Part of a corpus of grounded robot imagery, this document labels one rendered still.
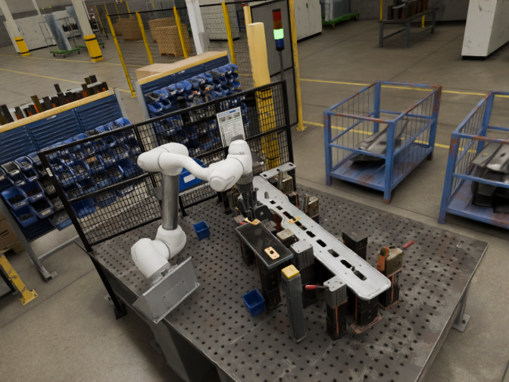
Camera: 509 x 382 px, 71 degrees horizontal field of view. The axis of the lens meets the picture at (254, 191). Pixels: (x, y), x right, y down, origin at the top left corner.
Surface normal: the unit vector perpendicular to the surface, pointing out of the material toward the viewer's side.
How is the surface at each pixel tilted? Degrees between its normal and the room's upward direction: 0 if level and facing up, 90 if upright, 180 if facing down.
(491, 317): 0
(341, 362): 0
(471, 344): 0
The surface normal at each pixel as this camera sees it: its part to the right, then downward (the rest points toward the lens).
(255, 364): -0.14, -0.84
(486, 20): -0.71, 0.45
